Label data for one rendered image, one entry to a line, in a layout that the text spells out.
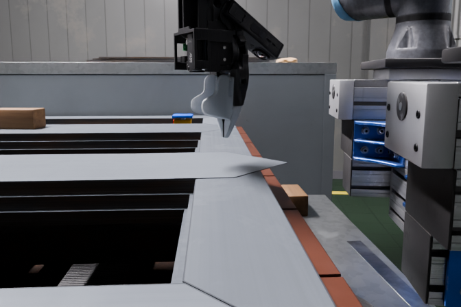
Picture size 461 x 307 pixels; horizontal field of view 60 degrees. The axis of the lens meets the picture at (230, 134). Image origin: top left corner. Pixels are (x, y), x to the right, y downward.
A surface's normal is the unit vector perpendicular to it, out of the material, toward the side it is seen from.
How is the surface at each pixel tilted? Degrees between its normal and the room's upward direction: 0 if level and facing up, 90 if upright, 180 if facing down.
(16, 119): 90
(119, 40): 90
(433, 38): 72
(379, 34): 90
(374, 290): 0
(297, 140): 90
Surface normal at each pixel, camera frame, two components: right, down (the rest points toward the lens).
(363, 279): 0.00, -0.99
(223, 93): 0.50, 0.18
